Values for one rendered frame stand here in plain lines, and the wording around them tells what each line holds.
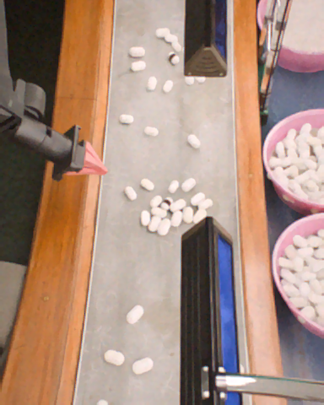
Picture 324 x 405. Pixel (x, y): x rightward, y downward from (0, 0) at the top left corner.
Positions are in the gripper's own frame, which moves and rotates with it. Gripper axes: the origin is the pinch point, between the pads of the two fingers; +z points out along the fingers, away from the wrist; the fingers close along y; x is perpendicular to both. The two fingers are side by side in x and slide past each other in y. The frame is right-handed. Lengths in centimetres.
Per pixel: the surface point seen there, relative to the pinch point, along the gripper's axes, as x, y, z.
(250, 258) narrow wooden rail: -12.5, -14.1, 28.7
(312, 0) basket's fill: -22, 64, 45
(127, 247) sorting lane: 5.3, -11.0, 11.5
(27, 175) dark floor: 88, 62, 28
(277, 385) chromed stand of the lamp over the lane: -37, -51, 3
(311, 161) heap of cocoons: -20.4, 12.6, 41.6
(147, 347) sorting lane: 2.2, -31.5, 15.3
